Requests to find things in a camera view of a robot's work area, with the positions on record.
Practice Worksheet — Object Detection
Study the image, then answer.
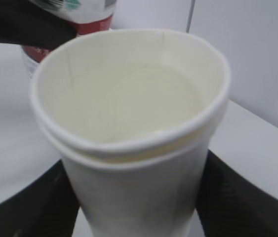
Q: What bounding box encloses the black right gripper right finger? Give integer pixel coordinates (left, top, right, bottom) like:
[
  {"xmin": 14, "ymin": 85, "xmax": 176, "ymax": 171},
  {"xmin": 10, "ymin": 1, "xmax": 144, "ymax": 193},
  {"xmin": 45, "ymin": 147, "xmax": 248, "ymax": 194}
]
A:
[{"xmin": 196, "ymin": 151, "xmax": 278, "ymax": 237}]

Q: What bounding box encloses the white paper cup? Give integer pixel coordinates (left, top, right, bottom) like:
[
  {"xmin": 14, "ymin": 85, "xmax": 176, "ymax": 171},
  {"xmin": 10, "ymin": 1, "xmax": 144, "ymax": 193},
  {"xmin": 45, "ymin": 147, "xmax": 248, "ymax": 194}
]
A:
[{"xmin": 30, "ymin": 29, "xmax": 232, "ymax": 237}]

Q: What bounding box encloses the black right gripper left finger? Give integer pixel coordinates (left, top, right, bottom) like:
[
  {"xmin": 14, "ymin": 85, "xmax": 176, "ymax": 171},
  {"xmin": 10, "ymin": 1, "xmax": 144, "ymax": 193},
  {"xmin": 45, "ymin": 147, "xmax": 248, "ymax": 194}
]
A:
[{"xmin": 0, "ymin": 161, "xmax": 79, "ymax": 237}]

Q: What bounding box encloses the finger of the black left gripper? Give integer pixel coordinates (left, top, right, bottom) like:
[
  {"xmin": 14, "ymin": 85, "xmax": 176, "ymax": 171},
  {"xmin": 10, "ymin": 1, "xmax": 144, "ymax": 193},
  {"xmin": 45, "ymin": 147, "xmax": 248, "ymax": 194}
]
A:
[{"xmin": 0, "ymin": 0, "xmax": 77, "ymax": 48}]

